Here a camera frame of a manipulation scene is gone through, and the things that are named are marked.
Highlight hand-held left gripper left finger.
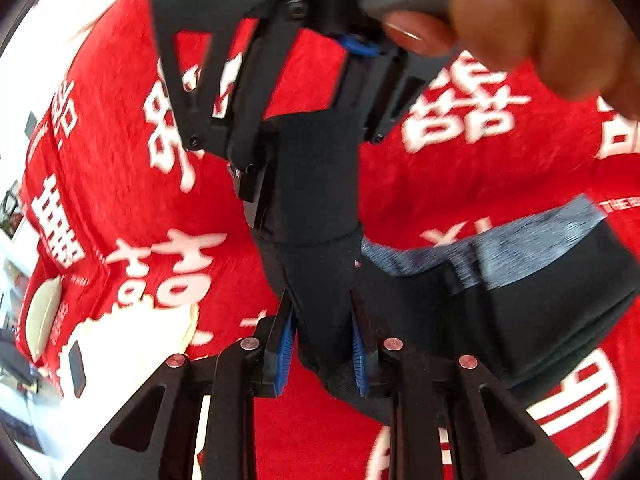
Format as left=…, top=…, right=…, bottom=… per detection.
left=62, top=287, right=301, bottom=480

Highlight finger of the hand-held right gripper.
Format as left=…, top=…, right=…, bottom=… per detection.
left=154, top=7, right=303, bottom=228
left=337, top=35, right=443, bottom=146

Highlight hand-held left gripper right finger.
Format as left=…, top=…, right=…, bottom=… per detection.
left=350, top=290, right=583, bottom=480

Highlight black pants with blue trim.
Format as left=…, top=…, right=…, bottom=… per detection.
left=250, top=110, right=640, bottom=426

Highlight person's right hand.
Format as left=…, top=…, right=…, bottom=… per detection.
left=381, top=0, right=640, bottom=122

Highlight red printed blanket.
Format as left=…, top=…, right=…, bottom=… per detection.
left=15, top=0, right=640, bottom=480

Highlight cream cloth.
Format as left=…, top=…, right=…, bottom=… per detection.
left=57, top=305, right=211, bottom=480

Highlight black phone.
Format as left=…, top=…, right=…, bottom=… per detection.
left=67, top=341, right=87, bottom=399

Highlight pale green pillow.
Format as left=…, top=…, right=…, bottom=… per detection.
left=25, top=276, right=63, bottom=363

